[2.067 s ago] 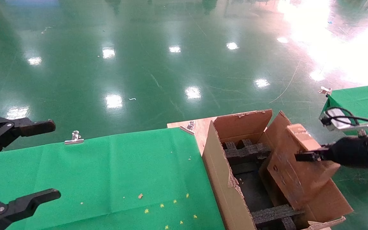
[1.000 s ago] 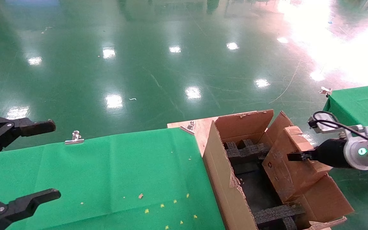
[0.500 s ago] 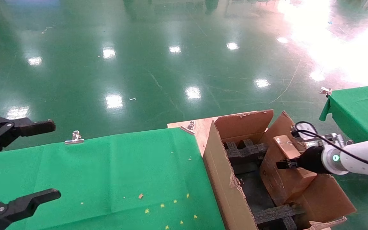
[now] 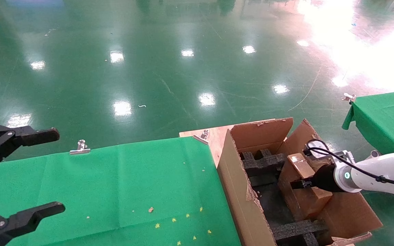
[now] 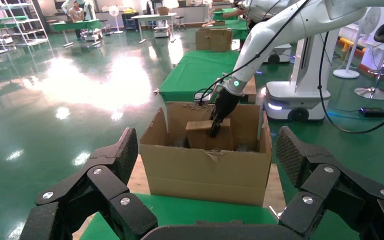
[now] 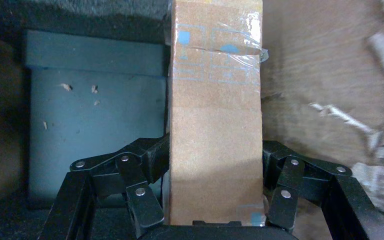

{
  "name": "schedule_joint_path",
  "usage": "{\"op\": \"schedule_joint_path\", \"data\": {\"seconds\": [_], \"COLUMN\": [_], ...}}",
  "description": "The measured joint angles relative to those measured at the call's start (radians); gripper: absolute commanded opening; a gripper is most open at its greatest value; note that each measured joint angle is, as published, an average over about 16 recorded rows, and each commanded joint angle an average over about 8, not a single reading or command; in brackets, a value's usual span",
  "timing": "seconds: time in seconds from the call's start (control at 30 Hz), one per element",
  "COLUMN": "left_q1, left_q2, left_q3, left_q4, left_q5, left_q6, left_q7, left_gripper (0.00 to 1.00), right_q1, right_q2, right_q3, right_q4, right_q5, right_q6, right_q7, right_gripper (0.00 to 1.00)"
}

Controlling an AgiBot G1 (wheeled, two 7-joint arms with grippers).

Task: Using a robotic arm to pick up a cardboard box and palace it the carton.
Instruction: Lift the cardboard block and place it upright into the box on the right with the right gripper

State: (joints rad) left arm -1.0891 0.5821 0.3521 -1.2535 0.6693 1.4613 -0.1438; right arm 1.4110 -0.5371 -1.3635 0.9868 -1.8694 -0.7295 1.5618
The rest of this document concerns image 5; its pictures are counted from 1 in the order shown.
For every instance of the green covered table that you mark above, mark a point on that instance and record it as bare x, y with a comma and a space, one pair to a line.
76, 26

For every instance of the black power brick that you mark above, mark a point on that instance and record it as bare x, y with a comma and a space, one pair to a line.
372, 112

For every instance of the green tablecloth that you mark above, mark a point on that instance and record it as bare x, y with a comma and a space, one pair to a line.
195, 212
198, 73

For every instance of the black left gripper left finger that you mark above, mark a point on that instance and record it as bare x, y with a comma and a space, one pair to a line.
104, 182

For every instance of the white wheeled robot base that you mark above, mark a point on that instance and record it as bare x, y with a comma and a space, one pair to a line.
301, 96
278, 54

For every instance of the closed brown cardboard box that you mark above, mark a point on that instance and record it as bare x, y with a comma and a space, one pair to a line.
213, 39

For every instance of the small white pedestal fan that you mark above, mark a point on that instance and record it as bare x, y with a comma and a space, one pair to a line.
114, 11

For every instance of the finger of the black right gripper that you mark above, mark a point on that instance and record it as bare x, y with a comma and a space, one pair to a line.
216, 129

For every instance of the person in tan shirt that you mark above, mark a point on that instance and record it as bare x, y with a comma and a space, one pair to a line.
76, 13

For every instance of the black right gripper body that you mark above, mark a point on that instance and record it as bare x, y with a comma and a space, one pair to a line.
226, 104

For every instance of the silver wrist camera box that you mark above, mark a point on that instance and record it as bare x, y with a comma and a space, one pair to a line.
208, 96

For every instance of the white table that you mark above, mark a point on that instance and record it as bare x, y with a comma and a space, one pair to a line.
154, 17

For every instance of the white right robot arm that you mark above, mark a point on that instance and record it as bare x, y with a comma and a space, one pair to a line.
278, 33

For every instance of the person in white shirt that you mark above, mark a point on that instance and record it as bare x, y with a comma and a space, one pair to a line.
261, 8

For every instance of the small brown cardboard box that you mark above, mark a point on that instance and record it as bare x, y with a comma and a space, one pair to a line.
198, 136

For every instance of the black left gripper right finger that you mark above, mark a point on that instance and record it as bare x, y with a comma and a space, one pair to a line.
322, 185

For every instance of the large open brown carton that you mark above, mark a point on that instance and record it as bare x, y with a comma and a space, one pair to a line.
202, 175

